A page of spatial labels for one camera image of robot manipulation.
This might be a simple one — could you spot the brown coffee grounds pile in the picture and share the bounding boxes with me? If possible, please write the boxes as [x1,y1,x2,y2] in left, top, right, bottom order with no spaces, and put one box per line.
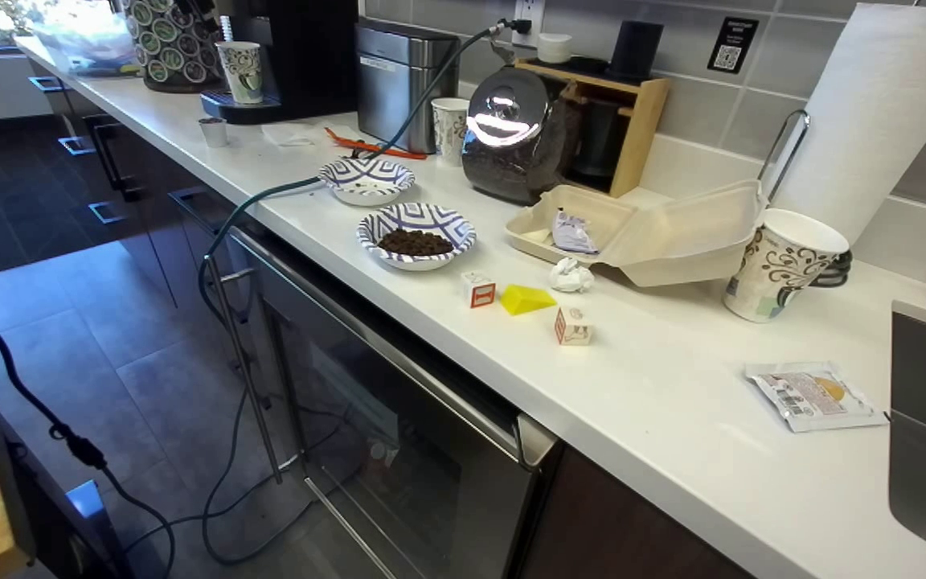
[376,226,456,260]

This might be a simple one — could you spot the small creamer cup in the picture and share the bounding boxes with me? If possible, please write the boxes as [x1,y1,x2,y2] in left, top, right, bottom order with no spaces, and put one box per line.
[552,301,597,349]

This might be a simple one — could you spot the black coffee canister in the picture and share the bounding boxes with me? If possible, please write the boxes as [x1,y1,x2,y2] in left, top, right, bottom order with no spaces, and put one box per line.
[564,94,631,190]

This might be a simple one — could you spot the black silver Keurig coffeemaker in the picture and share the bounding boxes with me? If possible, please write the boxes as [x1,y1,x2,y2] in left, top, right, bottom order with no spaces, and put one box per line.
[200,0,364,125]

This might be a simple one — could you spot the large patterned paper cup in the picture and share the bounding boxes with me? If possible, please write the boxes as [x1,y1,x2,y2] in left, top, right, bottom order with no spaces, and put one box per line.
[724,207,855,329]

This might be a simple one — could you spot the red condiment packet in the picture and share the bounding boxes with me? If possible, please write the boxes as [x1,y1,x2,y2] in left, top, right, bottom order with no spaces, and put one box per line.
[466,280,502,312]

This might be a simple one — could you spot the blue patterned paper plate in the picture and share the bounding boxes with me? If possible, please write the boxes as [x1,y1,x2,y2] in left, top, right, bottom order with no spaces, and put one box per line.
[319,151,417,210]
[358,198,479,277]

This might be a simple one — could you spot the yellow condiment packet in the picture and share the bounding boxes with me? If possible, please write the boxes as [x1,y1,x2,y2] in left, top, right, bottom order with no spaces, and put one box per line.
[497,280,561,318]

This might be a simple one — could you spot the crumpled white paper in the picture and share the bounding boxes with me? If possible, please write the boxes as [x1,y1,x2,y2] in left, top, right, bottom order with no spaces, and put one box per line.
[548,254,597,295]

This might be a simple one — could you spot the small printed packet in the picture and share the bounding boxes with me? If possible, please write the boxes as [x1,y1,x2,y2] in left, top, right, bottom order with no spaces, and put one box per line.
[551,207,605,260]

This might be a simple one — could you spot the stainless steel dishwasher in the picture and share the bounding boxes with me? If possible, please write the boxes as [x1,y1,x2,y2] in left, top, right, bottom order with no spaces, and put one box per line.
[228,221,564,579]

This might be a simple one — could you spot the beige takeout clamshell container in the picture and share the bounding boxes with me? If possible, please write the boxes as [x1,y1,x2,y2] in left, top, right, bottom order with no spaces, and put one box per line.
[502,177,770,294]

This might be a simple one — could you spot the stainless steel napkin dispenser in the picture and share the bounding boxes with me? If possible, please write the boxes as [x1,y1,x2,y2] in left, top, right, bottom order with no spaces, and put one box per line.
[350,13,462,157]

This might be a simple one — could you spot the wooden countertop rack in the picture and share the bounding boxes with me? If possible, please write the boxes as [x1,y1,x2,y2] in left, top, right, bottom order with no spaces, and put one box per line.
[513,59,673,198]

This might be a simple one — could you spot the black cylinder container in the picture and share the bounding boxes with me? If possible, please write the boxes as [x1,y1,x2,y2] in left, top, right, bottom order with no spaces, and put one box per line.
[607,15,665,87]

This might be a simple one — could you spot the dark base cabinets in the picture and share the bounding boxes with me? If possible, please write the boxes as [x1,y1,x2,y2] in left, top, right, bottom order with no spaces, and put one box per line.
[22,60,755,579]

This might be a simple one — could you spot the clear snack packet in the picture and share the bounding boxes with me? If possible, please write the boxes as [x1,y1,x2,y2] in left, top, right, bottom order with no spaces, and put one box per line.
[743,357,890,438]

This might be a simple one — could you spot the white paper towel roll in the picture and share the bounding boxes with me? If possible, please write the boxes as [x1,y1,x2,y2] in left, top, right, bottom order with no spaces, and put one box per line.
[772,0,926,251]

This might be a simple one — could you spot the clear plastic bag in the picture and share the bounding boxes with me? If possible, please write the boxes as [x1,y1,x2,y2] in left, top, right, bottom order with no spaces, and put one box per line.
[22,0,138,78]

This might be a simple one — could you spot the black equipment box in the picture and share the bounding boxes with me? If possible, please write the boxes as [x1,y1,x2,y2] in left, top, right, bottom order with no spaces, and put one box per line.
[6,428,135,579]

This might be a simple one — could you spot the orange handled utensil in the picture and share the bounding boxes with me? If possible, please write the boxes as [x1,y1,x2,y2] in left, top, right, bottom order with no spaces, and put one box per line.
[322,123,430,165]

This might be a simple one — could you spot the blue cable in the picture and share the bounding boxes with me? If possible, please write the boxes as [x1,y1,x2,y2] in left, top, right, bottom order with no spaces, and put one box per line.
[197,18,520,571]

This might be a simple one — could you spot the small white wall outlet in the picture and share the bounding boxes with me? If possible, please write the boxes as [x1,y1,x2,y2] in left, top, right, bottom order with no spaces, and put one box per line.
[507,0,551,34]

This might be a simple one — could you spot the black wall sign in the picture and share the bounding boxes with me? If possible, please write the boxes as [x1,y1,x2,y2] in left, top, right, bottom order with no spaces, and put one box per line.
[703,13,763,78]

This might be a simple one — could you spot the black wire pod carousel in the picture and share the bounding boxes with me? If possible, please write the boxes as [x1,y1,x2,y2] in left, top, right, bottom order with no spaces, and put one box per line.
[124,0,225,94]

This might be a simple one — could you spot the black floor cable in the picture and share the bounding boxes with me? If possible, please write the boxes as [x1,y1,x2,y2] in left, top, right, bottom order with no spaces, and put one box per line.
[0,287,180,579]

